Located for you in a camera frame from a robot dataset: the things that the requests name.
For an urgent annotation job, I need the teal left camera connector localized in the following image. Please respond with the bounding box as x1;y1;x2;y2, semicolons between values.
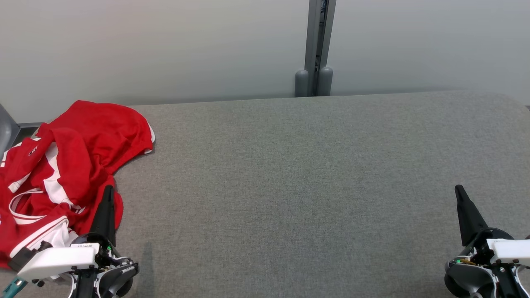
0;276;27;298

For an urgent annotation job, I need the grey partition post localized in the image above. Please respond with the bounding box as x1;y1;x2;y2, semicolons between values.
295;0;337;97

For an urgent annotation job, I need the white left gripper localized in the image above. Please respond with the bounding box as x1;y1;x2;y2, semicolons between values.
17;185;117;283

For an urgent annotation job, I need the red white-sleeved shirt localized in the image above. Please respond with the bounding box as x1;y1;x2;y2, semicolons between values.
0;132;125;269

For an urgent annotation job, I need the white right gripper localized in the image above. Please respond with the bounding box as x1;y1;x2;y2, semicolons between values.
455;185;530;266

